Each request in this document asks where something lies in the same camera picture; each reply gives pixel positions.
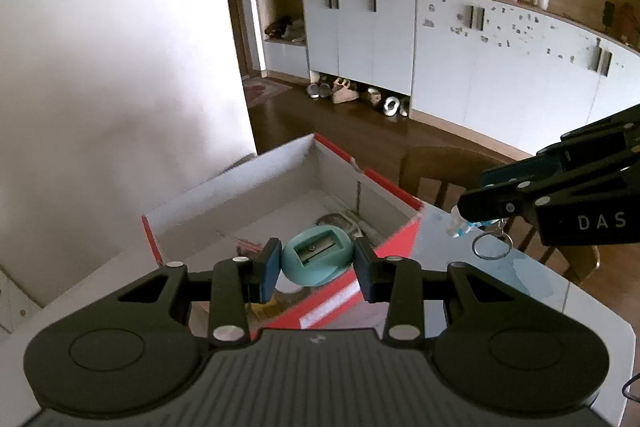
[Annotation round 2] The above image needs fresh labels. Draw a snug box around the red door mat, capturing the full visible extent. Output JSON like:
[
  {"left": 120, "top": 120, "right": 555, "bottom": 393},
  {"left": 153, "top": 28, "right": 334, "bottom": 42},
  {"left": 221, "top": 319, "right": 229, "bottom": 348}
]
[{"left": 242, "top": 77, "right": 291, "bottom": 108}]

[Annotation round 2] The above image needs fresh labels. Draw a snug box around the red cardboard box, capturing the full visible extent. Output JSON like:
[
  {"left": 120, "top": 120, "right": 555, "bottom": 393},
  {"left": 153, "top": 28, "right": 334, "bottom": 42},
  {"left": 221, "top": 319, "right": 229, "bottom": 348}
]
[{"left": 142, "top": 134, "right": 422, "bottom": 333}]

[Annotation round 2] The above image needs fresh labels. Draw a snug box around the white wall cabinet unit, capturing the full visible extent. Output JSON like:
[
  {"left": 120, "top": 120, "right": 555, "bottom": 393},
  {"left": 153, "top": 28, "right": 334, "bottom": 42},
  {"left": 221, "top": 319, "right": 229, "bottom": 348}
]
[{"left": 256, "top": 0, "right": 639, "bottom": 157}]

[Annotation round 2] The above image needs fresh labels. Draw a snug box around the blue white keychain figure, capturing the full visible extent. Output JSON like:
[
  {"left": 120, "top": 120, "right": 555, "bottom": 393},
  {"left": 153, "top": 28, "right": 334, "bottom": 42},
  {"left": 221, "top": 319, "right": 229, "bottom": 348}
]
[{"left": 446, "top": 206, "right": 514, "bottom": 260}]

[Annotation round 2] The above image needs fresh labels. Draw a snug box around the dark wooden chair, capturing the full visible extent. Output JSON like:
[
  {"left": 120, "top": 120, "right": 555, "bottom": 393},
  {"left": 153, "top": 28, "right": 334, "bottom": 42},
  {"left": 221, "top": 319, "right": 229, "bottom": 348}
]
[{"left": 398, "top": 145, "right": 601, "bottom": 285}]

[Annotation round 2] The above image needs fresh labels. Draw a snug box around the white drawer cabinet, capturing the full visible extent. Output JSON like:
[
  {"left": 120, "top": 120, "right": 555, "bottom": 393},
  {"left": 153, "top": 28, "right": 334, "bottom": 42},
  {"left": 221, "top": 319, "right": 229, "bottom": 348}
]
[{"left": 0, "top": 270, "right": 41, "bottom": 341}]

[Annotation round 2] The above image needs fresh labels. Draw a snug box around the teal pencil sharpener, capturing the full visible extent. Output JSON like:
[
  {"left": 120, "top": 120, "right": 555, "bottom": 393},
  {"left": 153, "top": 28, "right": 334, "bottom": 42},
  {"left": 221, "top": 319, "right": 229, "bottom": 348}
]
[{"left": 280, "top": 225, "right": 354, "bottom": 287}]

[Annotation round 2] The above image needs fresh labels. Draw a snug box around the blue correction tape dispenser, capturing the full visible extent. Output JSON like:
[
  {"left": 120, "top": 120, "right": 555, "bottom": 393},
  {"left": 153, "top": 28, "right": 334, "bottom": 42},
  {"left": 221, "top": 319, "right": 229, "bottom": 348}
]
[{"left": 316, "top": 212, "right": 364, "bottom": 239}]

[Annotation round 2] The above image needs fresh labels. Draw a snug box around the pink white sneaker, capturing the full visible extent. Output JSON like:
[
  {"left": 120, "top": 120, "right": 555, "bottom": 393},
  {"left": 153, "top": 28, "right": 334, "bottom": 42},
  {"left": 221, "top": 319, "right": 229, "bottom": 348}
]
[{"left": 332, "top": 77, "right": 359, "bottom": 105}]

